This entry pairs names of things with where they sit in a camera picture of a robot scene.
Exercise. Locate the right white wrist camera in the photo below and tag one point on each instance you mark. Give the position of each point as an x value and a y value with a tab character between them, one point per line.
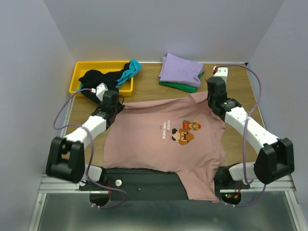
221	72

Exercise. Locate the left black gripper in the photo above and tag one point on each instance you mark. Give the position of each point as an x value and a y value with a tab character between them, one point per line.
120	106

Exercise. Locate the pink t-shirt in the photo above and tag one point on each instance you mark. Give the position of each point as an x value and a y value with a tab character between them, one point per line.
177	135

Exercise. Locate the aluminium rail frame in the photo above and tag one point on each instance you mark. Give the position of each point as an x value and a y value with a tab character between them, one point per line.
62	206

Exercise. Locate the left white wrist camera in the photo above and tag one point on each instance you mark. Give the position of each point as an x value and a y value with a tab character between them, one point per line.
99	91

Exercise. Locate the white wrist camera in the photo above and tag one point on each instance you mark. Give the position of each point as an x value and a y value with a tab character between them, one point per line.
221	72
99	91

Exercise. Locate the folded green t-shirt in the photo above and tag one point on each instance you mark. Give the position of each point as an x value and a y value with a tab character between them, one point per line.
183	87

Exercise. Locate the black garment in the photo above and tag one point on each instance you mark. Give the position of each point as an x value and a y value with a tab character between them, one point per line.
94	78

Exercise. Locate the folded lavender t-shirt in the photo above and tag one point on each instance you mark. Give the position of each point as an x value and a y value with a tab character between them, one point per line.
181	71

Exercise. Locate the teal garment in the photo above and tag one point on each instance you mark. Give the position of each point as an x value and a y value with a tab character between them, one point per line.
130	70

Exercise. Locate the yellow plastic bin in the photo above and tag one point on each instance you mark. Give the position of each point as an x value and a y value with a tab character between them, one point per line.
82	67

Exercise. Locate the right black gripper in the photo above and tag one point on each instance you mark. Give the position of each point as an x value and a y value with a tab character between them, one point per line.
212	103

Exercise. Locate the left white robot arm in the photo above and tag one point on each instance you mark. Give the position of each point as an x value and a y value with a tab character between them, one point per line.
66	158

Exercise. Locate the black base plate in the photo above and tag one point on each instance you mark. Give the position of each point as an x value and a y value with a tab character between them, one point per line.
108	186

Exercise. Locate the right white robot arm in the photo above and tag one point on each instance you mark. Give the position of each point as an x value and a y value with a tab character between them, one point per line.
275	156

